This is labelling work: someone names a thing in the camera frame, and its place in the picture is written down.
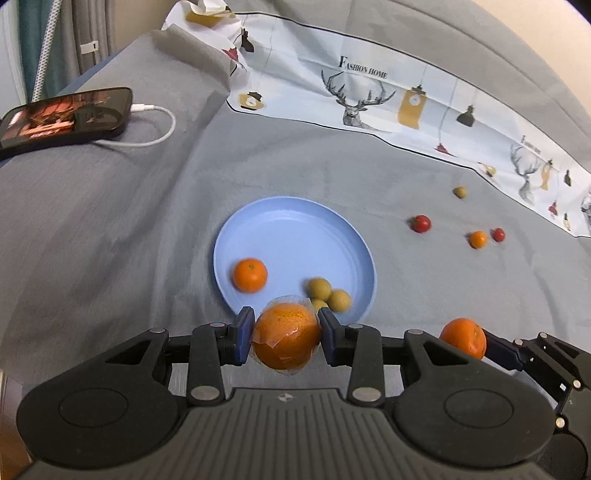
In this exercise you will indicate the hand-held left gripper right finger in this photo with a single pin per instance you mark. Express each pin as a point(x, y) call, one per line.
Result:
point(328, 337)

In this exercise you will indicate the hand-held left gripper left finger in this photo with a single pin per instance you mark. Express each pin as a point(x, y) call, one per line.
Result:
point(244, 336)

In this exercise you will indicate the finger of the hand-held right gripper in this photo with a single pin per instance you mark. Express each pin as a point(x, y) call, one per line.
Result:
point(501, 350)

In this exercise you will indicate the green olive-like fruit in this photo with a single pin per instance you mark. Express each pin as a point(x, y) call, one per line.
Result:
point(319, 303)
point(318, 287)
point(340, 300)
point(459, 192)

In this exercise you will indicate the small bare orange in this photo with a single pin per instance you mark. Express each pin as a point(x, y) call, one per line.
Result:
point(478, 239)
point(463, 337)

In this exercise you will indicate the plastic-wrapped orange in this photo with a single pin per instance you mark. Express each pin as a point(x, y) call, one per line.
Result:
point(286, 339)

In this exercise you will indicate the large bare orange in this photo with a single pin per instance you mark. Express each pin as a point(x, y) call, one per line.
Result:
point(250, 274)

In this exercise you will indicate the blue plate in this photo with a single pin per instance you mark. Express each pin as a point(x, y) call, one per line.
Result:
point(295, 244)

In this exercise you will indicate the small red cherry tomato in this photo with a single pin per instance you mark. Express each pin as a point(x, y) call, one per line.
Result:
point(498, 234)

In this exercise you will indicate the large red cherry tomato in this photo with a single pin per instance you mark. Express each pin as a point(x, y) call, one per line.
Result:
point(421, 223)

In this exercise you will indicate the grey blanket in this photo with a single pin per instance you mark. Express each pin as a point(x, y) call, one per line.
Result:
point(115, 221)

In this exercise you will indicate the deer-printed white cloth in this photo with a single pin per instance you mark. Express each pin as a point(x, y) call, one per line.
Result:
point(415, 83)

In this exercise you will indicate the black smartphone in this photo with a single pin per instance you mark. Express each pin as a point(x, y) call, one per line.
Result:
point(64, 120)

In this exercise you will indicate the white curtain tag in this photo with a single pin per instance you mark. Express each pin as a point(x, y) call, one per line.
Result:
point(89, 46)

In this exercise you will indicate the white dotted pole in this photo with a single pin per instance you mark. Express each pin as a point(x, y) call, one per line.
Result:
point(44, 60)

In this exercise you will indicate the grey curtain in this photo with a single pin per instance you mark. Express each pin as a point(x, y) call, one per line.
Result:
point(87, 27)

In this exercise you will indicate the teal curtain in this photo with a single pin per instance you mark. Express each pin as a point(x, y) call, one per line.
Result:
point(39, 41)

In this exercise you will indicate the white door frame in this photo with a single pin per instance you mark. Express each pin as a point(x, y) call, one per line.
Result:
point(11, 55)

